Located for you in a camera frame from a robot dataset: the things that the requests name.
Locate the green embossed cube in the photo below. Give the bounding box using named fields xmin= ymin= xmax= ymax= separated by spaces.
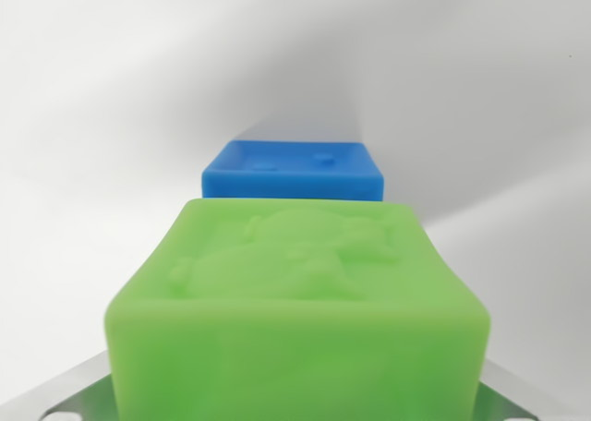
xmin=102 ymin=197 xmax=491 ymax=421

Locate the blue embossed cube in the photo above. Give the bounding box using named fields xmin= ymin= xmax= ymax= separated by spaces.
xmin=200 ymin=138 xmax=385 ymax=204

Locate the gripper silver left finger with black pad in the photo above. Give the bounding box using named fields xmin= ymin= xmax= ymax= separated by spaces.
xmin=0 ymin=350 xmax=122 ymax=421

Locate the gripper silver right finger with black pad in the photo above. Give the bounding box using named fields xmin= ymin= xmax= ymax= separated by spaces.
xmin=477 ymin=359 xmax=555 ymax=421

